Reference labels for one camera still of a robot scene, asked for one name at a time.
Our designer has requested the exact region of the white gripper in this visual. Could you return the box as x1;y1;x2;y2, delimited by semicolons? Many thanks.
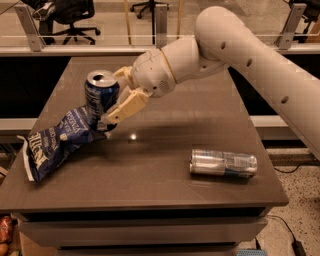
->
101;49;176;124

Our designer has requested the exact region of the blue pepsi can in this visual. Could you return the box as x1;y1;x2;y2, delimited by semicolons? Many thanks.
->
84;70;120;132

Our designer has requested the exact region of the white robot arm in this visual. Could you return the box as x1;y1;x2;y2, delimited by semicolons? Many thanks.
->
103;6;320;158

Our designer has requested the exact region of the silver energy drink can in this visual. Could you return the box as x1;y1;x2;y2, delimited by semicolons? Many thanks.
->
189;149;258;178

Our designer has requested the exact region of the blue chip bag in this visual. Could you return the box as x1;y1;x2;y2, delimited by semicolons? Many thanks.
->
19;106;115;182

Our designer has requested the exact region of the red snack bag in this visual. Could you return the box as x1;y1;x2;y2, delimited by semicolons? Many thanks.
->
0;216;13;243

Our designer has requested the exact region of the black office chair middle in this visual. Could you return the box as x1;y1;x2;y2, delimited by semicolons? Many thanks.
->
129;0;161;19

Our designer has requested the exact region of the black office chair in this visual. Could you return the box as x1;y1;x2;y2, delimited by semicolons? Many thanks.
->
21;0;100;45
129;0;161;19
289;0;320;43

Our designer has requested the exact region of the black office chair left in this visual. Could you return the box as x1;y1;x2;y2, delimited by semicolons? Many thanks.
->
21;0;100;45

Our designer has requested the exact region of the glass railing panel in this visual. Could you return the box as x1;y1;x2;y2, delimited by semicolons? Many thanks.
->
0;0;320;48

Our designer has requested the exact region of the grey drawer cabinet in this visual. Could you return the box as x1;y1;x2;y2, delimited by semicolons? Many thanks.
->
19;214;267;256

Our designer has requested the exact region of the black office chair right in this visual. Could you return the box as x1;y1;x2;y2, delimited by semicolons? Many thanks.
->
289;0;320;43

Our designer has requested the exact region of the metal bracket middle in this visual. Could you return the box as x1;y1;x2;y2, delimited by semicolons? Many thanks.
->
155;4;167;48

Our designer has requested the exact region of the metal bracket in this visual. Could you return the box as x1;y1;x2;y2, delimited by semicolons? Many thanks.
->
275;3;307;50
155;4;167;48
14;4;45;52

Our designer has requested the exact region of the metal bracket left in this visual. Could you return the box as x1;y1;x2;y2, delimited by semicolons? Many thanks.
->
14;4;45;52

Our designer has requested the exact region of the metal bracket right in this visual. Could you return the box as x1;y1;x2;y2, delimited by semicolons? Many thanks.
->
275;3;307;50

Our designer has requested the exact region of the black floor cable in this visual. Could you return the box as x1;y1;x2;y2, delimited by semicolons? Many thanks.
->
266;161;320;256

